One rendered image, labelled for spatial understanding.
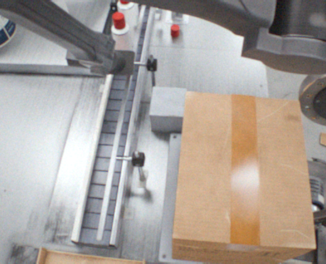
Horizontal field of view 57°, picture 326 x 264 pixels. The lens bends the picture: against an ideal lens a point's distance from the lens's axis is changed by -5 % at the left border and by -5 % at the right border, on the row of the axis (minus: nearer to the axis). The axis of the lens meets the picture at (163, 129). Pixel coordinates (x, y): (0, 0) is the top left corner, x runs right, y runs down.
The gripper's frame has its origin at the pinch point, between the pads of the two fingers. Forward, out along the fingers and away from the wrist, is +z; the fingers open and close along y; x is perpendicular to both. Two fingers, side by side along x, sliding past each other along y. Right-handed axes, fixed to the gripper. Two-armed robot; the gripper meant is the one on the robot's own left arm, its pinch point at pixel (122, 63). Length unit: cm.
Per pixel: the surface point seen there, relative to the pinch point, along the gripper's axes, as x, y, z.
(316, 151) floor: 40, -100, 88
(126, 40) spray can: -6.5, -1.7, -4.0
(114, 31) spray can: -8.7, 1.4, -6.5
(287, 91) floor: 6, -87, 116
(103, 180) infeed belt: 30.6, 0.0, -17.6
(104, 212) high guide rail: 33.3, -3.8, -30.5
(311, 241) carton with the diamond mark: 28, -42, -47
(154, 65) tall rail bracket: 0.0, -10.2, -3.9
